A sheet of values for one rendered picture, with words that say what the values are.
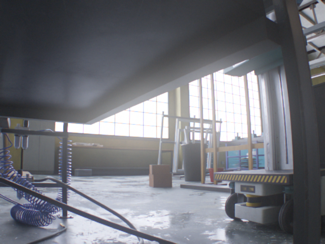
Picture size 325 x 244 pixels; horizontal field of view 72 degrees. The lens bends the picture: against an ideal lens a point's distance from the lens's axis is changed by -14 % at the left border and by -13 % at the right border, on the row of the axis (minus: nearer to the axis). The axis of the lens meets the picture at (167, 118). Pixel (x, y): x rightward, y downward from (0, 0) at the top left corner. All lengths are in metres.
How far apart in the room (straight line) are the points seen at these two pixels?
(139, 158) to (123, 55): 8.98
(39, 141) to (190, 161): 4.55
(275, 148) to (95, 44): 1.53
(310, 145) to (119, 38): 0.27
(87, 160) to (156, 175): 4.77
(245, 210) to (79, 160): 7.43
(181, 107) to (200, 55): 9.73
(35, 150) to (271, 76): 6.96
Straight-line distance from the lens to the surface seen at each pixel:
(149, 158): 9.55
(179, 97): 10.20
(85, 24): 0.34
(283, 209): 1.35
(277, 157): 1.77
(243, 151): 9.75
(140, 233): 0.83
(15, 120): 7.99
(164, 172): 4.18
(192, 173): 5.31
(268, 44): 0.32
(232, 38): 0.35
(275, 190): 1.45
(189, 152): 5.30
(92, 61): 0.45
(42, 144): 7.88
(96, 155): 8.74
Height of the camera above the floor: 0.39
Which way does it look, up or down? 10 degrees up
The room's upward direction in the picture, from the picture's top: 1 degrees counter-clockwise
